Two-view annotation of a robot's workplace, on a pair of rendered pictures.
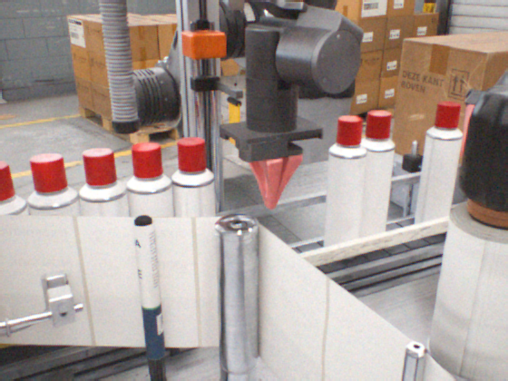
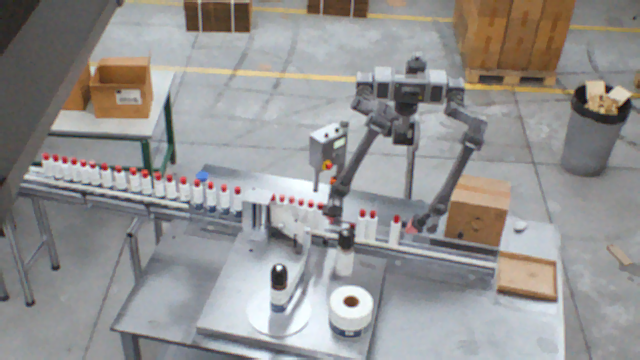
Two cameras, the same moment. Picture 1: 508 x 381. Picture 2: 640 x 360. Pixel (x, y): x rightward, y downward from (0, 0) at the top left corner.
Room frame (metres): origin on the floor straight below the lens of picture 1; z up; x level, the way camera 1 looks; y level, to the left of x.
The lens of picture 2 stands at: (-1.86, -1.76, 3.67)
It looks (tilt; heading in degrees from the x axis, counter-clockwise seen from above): 39 degrees down; 36
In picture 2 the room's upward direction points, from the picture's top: 4 degrees clockwise
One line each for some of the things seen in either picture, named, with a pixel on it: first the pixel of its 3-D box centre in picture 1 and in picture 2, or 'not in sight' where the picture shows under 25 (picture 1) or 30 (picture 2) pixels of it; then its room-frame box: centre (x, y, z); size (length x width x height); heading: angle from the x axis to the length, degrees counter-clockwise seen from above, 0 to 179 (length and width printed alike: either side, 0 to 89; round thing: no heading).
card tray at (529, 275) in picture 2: not in sight; (527, 274); (1.07, -0.92, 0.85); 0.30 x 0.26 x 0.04; 116
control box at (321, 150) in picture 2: not in sight; (327, 147); (0.66, 0.11, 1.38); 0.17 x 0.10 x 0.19; 171
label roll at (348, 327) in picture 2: not in sight; (350, 312); (0.18, -0.43, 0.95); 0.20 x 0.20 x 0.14
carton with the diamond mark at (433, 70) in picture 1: (482, 101); (477, 209); (1.20, -0.52, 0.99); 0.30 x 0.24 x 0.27; 116
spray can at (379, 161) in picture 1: (372, 181); (371, 226); (0.71, -0.17, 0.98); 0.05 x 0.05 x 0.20
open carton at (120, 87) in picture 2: not in sight; (122, 81); (0.78, 1.89, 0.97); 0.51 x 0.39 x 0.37; 42
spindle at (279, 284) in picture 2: not in sight; (279, 289); (0.02, -0.13, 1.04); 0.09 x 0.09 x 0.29
